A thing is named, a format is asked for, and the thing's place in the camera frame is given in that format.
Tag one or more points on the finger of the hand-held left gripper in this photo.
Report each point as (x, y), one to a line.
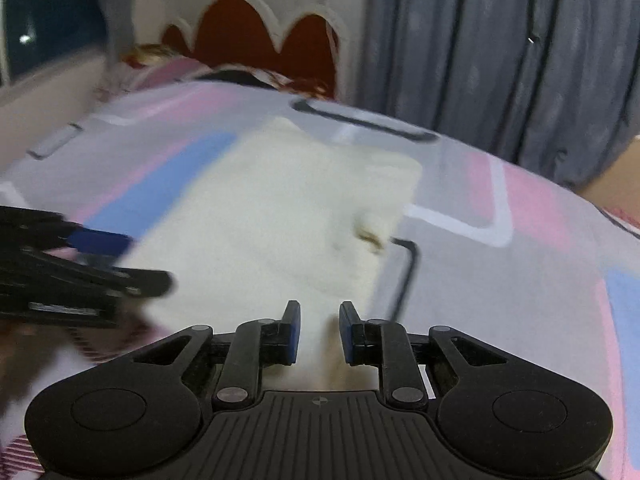
(100, 242)
(100, 280)

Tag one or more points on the pink bedsheet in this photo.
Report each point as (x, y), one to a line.
(625, 220)

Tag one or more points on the pastel patterned bedsheet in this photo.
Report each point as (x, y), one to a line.
(525, 285)

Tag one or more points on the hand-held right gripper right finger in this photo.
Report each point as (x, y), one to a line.
(347, 335)

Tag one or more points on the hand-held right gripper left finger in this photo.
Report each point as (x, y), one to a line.
(295, 332)

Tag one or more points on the patterned pillow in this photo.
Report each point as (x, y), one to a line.
(250, 76)

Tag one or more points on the cream knitted garment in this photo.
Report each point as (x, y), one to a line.
(280, 210)

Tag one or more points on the dark window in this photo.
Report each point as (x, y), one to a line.
(50, 25)

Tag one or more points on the grey-blue curtain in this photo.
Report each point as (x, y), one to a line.
(475, 60)
(112, 5)

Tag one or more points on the red and white headboard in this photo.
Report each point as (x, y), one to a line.
(230, 30)

